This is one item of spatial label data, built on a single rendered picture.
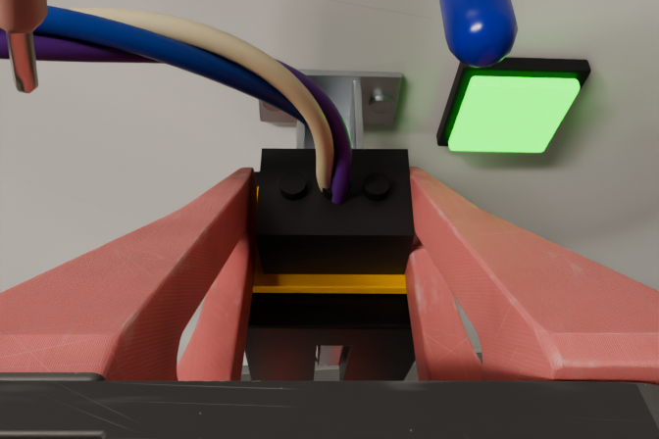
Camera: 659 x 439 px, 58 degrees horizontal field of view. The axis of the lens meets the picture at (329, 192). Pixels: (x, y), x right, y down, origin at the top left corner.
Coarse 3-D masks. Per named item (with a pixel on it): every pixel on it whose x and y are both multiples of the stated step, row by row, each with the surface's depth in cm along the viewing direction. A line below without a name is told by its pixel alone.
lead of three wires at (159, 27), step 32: (0, 32) 6; (64, 32) 7; (96, 32) 7; (128, 32) 7; (160, 32) 7; (192, 32) 7; (224, 32) 8; (192, 64) 7; (224, 64) 8; (256, 64) 8; (256, 96) 8; (288, 96) 9; (320, 96) 9; (320, 128) 9; (320, 160) 10
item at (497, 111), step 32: (512, 64) 18; (544, 64) 18; (576, 64) 18; (480, 96) 18; (512, 96) 18; (544, 96) 18; (576, 96) 19; (448, 128) 20; (480, 128) 20; (512, 128) 20; (544, 128) 20
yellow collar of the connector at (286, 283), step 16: (256, 256) 13; (256, 272) 13; (256, 288) 13; (272, 288) 13; (288, 288) 13; (304, 288) 13; (320, 288) 13; (336, 288) 13; (352, 288) 13; (368, 288) 13; (384, 288) 13; (400, 288) 13
